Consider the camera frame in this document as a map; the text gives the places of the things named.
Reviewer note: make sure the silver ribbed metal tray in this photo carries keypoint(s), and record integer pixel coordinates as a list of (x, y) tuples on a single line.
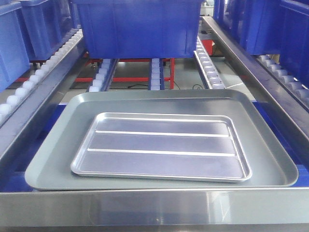
[(162, 146)]

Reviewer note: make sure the shelf roller track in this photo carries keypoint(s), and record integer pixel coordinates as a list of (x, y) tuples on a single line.
[(104, 76), (156, 76), (207, 70)]

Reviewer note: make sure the large grey plastic tray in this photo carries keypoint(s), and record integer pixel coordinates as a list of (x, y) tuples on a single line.
[(50, 168)]

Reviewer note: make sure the blue crate right shelf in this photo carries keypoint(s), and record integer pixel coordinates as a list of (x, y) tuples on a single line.
[(255, 24)]

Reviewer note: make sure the blue crate shelf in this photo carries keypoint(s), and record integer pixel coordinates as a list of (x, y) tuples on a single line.
[(255, 24), (46, 25)]

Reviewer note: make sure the blue crate left shelf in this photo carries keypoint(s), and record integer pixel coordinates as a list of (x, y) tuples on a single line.
[(46, 25)]

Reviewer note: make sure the large blue crate centre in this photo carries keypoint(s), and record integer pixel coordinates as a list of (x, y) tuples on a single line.
[(139, 28)]

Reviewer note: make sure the right lane white rollers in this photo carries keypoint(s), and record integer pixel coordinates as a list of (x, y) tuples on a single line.
[(291, 83)]

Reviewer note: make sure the lane white rollers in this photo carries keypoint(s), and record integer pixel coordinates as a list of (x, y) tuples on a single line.
[(13, 101), (291, 83)]

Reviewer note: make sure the left lane white rollers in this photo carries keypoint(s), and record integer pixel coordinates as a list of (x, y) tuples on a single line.
[(13, 101)]

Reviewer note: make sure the blue crate far left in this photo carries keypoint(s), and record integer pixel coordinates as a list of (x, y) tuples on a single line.
[(14, 60)]

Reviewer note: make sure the blue crate far right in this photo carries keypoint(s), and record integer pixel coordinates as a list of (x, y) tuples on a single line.
[(294, 56)]

